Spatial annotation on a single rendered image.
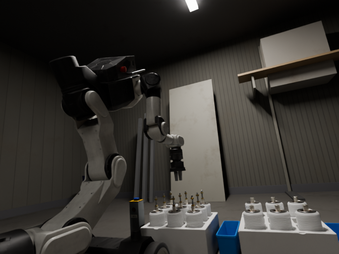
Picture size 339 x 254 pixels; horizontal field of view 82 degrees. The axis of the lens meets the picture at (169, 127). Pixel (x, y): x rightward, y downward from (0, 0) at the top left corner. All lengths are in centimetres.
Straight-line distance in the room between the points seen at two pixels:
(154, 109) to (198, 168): 211
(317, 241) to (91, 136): 110
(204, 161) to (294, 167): 140
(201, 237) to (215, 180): 193
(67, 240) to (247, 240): 78
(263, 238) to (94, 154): 89
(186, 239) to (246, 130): 269
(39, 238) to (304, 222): 105
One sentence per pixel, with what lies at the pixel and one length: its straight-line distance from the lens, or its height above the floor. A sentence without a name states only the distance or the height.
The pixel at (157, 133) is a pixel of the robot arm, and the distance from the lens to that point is 111.
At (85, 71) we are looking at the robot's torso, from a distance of 100.
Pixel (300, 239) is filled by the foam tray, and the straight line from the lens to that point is 113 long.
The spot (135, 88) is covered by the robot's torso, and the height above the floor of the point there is 98.
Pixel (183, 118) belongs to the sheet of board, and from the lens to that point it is 343.
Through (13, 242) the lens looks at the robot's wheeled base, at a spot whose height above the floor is 34.
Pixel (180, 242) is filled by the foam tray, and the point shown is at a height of 11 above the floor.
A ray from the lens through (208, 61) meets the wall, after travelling 414.
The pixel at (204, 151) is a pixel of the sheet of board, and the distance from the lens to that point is 313.
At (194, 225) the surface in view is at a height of 19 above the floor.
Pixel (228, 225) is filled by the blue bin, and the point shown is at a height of 9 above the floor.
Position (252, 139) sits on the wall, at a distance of 359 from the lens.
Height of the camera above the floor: 49
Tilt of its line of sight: 13 degrees up
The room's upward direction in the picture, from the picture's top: 5 degrees counter-clockwise
